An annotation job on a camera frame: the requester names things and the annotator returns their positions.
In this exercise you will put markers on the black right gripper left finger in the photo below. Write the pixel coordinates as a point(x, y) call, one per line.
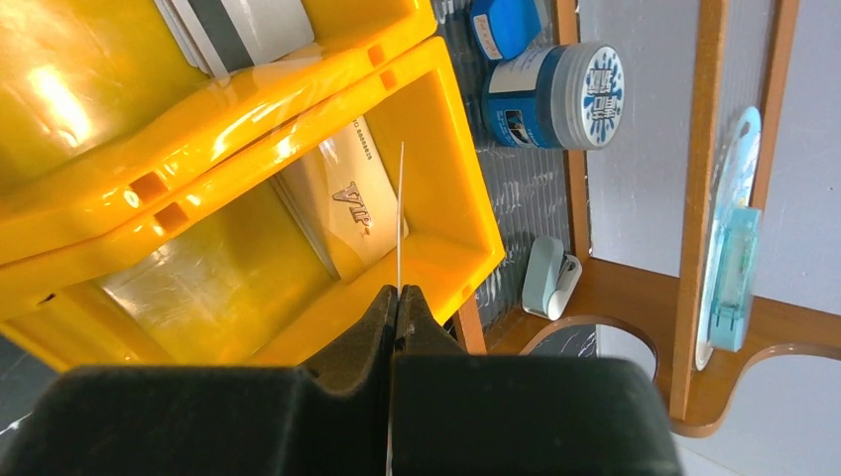
point(325, 416)

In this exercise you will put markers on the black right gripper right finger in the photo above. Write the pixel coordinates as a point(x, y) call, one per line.
point(453, 413)

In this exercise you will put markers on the silver cards stack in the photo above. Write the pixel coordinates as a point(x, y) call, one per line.
point(219, 37)

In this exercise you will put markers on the grey stapler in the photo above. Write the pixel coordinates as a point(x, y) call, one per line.
point(550, 279)

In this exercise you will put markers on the right yellow plastic bin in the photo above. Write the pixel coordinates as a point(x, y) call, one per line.
point(238, 283)

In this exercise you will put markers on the yellow plastic bin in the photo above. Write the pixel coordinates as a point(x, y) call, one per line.
point(238, 283)
point(104, 122)

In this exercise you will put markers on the orange wooden shelf rack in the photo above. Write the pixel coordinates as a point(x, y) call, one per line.
point(664, 311)

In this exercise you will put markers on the blue blister pack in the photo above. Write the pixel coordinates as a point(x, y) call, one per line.
point(734, 233)

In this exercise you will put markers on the round tape tin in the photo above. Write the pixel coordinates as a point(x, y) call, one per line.
point(569, 97)

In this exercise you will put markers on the middle yellow plastic bin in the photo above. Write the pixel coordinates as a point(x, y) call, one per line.
point(104, 122)

